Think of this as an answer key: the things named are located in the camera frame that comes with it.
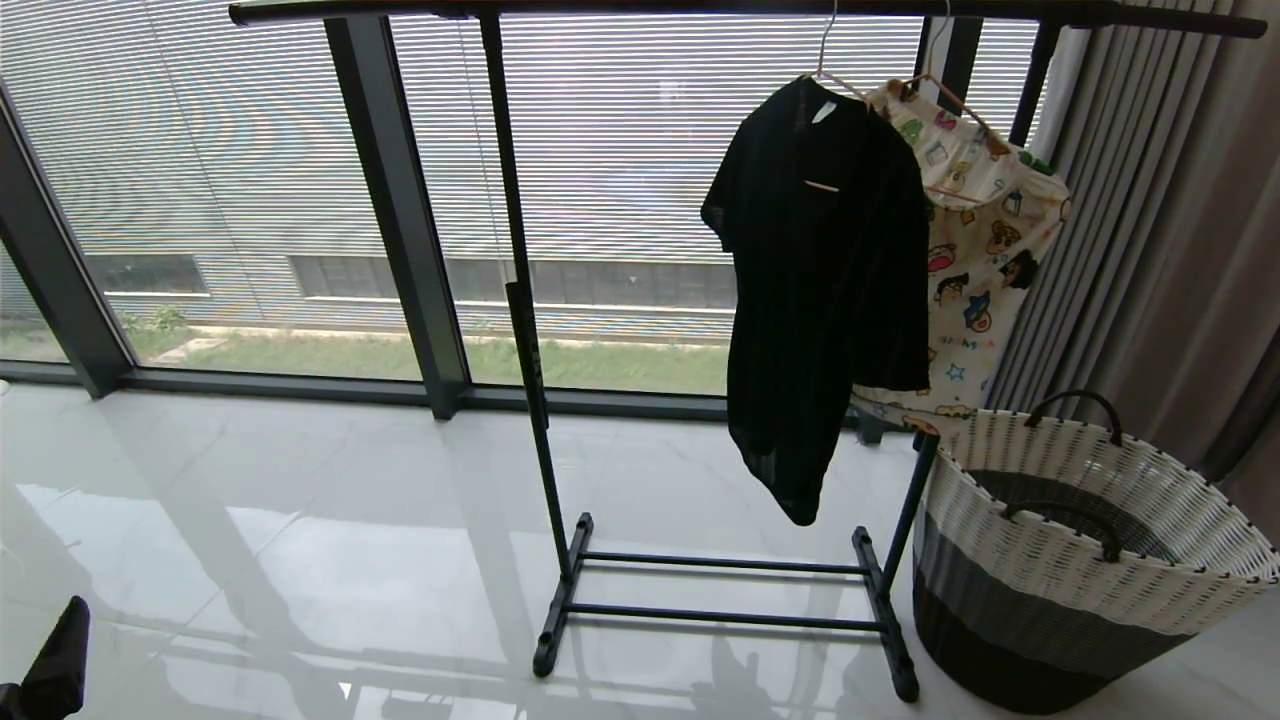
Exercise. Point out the black garment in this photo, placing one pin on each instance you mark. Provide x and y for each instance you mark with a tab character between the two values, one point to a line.
820	300

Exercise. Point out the window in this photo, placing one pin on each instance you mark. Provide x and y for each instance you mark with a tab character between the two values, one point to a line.
400	250

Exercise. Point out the beige curtain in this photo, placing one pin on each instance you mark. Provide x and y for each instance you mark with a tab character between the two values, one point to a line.
1150	250

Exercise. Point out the black clothes rack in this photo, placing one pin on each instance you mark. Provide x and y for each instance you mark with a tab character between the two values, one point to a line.
525	350

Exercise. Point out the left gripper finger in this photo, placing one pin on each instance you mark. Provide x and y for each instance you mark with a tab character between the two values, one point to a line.
60	670

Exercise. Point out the cream printed garment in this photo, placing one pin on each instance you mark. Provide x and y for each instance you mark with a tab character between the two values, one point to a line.
985	240

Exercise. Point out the pink clothes hanger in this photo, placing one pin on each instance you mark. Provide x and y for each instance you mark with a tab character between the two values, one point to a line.
950	95
822	186

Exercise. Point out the white laundry basket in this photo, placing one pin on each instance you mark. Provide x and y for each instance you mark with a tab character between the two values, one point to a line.
1050	560

